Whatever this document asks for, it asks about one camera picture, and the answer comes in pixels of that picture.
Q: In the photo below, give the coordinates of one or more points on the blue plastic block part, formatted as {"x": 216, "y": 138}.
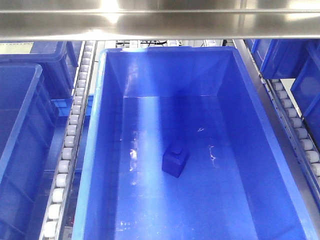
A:
{"x": 175, "y": 158}

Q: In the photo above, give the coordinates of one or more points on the large blue target bin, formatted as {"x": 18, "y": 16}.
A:
{"x": 236, "y": 184}

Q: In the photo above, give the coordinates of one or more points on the far left blue bin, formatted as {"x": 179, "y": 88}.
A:
{"x": 58, "y": 59}

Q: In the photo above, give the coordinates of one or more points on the steel shelf beam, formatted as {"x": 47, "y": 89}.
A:
{"x": 22, "y": 20}

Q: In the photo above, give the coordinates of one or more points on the right white roller track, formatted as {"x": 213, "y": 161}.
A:
{"x": 305, "y": 149}

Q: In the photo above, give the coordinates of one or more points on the left white roller track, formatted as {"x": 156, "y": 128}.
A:
{"x": 58, "y": 198}

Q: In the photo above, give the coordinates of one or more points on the white roller track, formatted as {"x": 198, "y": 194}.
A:
{"x": 58, "y": 198}
{"x": 305, "y": 149}

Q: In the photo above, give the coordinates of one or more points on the right blue bin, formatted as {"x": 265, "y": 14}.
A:
{"x": 297, "y": 59}

